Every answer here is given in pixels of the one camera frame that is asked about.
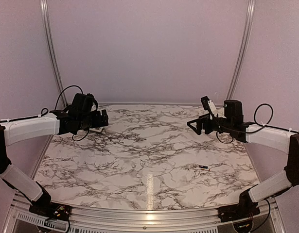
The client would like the right aluminium frame post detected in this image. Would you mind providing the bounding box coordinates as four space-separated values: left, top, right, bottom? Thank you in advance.
226 0 256 100

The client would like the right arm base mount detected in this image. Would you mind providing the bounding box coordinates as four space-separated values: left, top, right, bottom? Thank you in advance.
218 203 260 222

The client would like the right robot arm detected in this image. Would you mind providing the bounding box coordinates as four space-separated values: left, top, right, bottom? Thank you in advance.
187 97 299 217

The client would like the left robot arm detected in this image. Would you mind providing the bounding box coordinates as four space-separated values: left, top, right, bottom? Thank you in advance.
0 93 108 216

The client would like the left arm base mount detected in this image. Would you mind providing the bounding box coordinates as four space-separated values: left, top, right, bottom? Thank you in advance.
29 202 71 221

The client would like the front aluminium rail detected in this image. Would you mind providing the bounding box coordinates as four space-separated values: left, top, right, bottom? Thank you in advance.
2 193 286 233

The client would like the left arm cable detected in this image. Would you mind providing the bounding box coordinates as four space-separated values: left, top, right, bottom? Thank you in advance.
39 84 91 142

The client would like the aluminium frame post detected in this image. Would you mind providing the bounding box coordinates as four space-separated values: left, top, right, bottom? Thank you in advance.
226 0 256 100
40 0 64 93

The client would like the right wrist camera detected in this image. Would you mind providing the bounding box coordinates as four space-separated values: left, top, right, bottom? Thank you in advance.
201 96 217 116

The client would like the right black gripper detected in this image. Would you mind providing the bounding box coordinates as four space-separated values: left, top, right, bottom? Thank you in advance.
187 113 233 135

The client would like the left aluminium frame post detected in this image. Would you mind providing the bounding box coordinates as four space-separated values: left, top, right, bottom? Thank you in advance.
40 0 64 93

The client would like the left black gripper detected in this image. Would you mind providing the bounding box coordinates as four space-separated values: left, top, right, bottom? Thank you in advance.
77 108 108 130

